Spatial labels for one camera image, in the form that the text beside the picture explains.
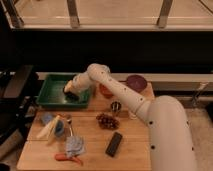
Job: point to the red bowl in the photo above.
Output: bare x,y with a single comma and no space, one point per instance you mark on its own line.
105,92

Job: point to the wooden board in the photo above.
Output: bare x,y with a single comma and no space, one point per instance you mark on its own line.
133,153

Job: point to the bunch of dark grapes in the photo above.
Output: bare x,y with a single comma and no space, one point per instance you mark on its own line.
106,121

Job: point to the metal spoon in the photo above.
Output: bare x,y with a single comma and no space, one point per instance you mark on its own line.
69,122

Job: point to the black rectangular block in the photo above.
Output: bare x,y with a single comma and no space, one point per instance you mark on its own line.
113,144

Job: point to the blue grey cloth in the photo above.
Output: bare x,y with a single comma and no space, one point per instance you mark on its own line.
74,146

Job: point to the small metal cup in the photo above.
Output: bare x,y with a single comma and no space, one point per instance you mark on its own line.
115,107

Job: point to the black equipment on left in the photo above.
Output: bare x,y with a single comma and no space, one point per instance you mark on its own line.
17,92

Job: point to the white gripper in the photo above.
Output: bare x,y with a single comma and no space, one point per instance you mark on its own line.
79,83

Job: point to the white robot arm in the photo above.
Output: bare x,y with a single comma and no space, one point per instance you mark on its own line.
171,145

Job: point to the green plastic tray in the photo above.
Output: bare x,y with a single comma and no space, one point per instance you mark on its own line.
51,94

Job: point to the orange carrot toy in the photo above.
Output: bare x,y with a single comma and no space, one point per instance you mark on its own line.
64,157

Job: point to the purple bowl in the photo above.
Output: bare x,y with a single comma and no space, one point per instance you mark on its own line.
136,83

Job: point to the light blue small object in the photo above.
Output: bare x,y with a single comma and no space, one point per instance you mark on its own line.
46,118

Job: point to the clear glass cup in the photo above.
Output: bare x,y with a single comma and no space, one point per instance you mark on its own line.
132,115

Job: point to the blue cup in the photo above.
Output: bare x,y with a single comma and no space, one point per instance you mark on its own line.
59,129

